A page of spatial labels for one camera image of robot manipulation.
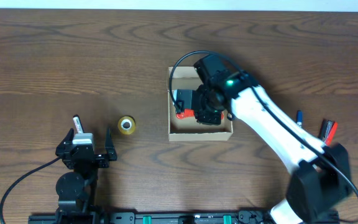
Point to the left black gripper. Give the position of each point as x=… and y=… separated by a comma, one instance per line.
x=104, y=162

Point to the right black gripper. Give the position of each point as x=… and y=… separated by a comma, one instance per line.
x=209, y=121

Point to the red utility knife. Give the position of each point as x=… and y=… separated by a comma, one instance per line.
x=185, y=114

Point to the black marker pen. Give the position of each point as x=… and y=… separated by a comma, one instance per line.
x=78, y=124

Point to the yellow tape roll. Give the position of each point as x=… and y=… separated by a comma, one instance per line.
x=126, y=125

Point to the blue marker pen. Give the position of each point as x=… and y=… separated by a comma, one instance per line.
x=299, y=118

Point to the red black stapler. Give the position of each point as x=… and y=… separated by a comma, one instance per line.
x=327, y=131

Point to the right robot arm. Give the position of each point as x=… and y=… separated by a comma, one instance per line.
x=320, y=174

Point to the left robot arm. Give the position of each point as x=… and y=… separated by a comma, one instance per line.
x=76, y=189

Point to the cardboard box with lid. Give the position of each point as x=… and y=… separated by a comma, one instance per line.
x=187, y=129

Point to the black mounting rail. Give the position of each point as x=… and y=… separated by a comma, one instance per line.
x=241, y=217

